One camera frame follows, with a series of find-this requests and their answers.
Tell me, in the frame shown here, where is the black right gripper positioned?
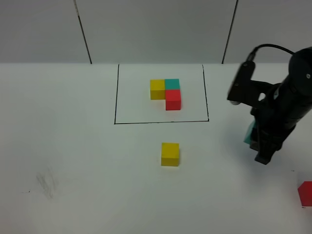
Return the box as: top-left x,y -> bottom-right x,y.
250,82 -> 302,165

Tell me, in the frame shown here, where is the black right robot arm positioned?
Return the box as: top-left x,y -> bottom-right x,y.
250,48 -> 312,165

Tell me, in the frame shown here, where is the red template block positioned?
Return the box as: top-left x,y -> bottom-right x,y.
165,89 -> 181,111

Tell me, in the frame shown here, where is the green template block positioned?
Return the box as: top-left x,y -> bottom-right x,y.
165,79 -> 180,90

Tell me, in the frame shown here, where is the yellow template block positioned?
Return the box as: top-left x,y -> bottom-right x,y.
150,79 -> 166,100

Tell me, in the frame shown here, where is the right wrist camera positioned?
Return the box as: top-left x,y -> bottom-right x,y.
227,61 -> 280,109

